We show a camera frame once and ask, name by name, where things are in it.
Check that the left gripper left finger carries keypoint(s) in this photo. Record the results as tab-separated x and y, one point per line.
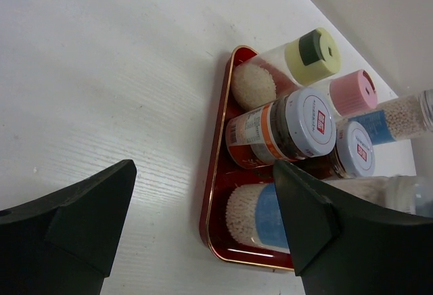
66	242

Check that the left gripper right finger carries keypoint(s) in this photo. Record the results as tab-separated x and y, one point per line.
341	244

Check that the red label jar front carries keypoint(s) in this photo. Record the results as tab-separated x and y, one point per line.
352	156

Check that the red label jar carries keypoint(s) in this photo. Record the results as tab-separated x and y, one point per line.
352	156
294	127

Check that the tall silver cap spice bottle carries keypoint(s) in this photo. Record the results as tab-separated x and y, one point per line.
253	216

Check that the blue label silver cap bottle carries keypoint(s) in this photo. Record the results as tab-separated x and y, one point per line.
402	118

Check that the pink cap condiment bottle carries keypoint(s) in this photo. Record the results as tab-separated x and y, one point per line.
350	94

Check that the yellow cap condiment bottle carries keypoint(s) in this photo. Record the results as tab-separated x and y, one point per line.
269	75

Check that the red lacquer tray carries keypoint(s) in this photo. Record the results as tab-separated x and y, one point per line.
224	175

